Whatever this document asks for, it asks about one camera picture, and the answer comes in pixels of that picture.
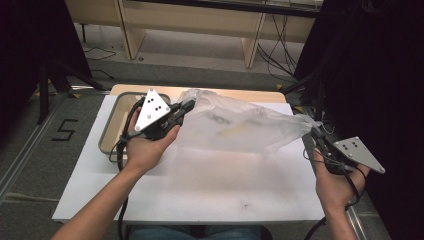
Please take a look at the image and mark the white board table cover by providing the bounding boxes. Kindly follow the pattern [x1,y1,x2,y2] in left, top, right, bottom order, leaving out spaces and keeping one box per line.
[51,94,327,225]

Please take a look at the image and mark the bundle of black hanging cables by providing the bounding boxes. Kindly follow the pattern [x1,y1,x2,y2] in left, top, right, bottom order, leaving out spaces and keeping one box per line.
[255,13,300,84]

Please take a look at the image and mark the light wooden background desk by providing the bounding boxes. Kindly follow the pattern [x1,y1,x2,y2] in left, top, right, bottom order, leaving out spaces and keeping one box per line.
[65,0,324,70]

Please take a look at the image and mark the person's right hand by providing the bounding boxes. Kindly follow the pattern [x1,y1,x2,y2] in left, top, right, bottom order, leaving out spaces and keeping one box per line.
[313,149,371,216]

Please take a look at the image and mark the light wooden table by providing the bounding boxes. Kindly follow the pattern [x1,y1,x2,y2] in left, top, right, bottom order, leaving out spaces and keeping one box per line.
[109,83,287,104]

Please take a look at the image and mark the black metal stand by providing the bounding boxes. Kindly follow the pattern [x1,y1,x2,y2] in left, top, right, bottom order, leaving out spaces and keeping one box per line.
[279,71,327,137]
[35,59,105,126]

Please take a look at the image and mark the left hand-held gripper black cable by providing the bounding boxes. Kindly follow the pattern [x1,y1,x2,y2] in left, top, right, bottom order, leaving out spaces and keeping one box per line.
[109,99,145,240]

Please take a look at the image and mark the metal floor rail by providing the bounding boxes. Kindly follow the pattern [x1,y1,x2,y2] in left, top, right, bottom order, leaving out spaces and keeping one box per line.
[0,85,111,205]
[293,105,369,240]

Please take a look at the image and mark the black cables beside table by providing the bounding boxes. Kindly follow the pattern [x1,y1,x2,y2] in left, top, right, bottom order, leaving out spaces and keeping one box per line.
[292,105,335,136]

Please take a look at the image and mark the right hand-held gripper black cable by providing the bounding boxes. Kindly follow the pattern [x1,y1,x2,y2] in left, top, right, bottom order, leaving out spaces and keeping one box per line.
[301,146,368,240]

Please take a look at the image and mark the black curtain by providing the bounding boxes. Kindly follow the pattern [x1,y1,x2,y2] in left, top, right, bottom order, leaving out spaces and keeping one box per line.
[293,0,424,240]
[0,0,94,143]

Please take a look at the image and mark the beige bin with grey rim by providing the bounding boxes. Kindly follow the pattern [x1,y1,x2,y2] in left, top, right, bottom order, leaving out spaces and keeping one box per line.
[97,91,173,165]

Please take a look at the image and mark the clear plastic bag yellow smiley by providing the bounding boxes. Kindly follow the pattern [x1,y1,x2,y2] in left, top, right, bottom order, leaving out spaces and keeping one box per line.
[172,87,323,157]

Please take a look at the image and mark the person's left hand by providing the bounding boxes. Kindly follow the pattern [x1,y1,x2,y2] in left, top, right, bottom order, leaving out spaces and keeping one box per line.
[124,106,181,175]

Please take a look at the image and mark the black floor cable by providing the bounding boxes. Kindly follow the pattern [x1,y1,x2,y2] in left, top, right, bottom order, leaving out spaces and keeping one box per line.
[83,45,118,81]

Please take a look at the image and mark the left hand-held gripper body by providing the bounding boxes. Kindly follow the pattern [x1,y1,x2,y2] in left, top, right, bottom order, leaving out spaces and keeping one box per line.
[134,87,185,141]

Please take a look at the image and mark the hand-held gripper black cable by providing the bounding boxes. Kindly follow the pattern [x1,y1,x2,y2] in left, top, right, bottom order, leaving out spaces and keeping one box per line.
[301,146,368,240]
[109,99,145,240]

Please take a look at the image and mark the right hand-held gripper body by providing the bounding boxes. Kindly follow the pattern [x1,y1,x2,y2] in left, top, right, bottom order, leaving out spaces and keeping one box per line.
[318,135,387,175]

